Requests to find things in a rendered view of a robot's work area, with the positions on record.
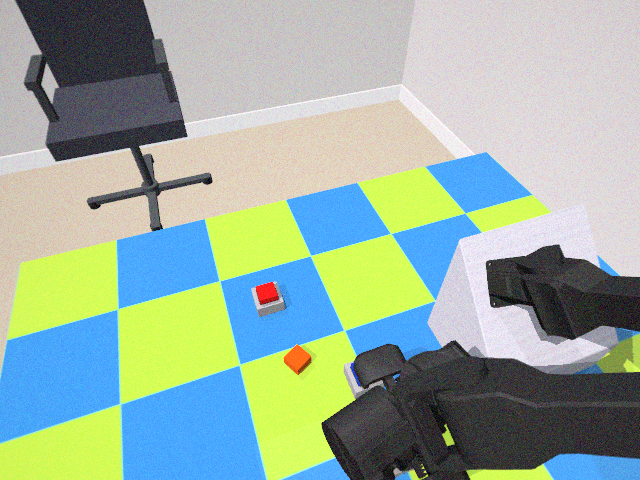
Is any red button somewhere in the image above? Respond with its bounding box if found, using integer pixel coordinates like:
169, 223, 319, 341
251, 281, 285, 317

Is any orange block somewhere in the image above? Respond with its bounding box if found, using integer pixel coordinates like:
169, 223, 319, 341
283, 344, 311, 375

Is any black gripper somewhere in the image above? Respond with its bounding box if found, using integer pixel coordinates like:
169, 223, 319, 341
353, 343, 471, 480

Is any yellow button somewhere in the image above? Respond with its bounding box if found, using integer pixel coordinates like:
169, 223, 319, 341
394, 468, 414, 478

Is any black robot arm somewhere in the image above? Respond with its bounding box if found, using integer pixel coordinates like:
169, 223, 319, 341
321, 244, 640, 480

